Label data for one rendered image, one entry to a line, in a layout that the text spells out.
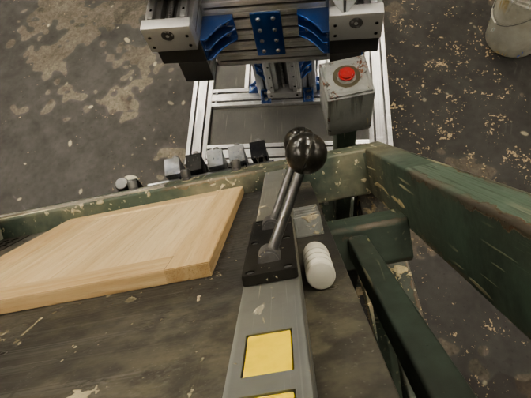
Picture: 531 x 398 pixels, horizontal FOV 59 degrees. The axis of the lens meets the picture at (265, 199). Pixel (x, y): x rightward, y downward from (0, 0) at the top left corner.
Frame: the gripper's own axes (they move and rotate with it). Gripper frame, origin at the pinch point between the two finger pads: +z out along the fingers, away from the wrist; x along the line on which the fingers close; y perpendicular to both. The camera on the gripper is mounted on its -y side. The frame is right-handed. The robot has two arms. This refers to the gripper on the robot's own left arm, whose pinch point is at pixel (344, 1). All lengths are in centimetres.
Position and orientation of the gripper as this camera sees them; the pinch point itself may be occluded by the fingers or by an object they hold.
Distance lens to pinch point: 78.2
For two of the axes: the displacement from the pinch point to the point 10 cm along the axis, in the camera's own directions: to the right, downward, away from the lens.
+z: 1.0, 7.8, 6.2
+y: -1.2, 6.3, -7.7
